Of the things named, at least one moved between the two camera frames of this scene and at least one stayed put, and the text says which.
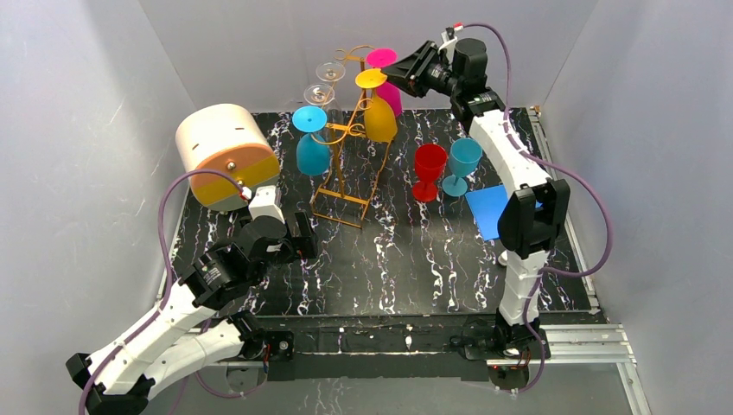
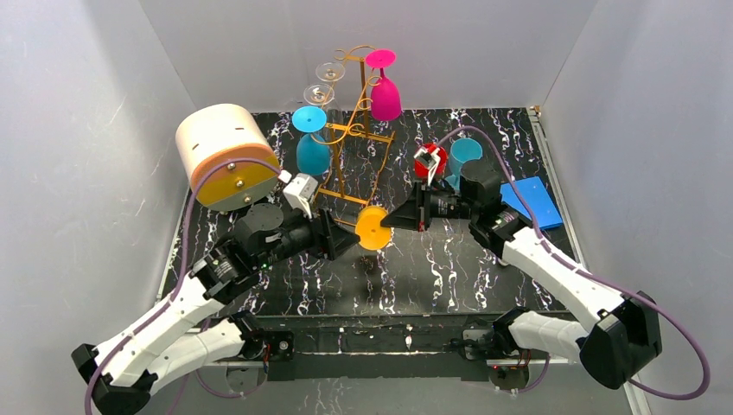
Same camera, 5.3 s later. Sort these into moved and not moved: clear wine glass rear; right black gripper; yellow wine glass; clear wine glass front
Moved: yellow wine glass; right black gripper
Not moved: clear wine glass front; clear wine glass rear
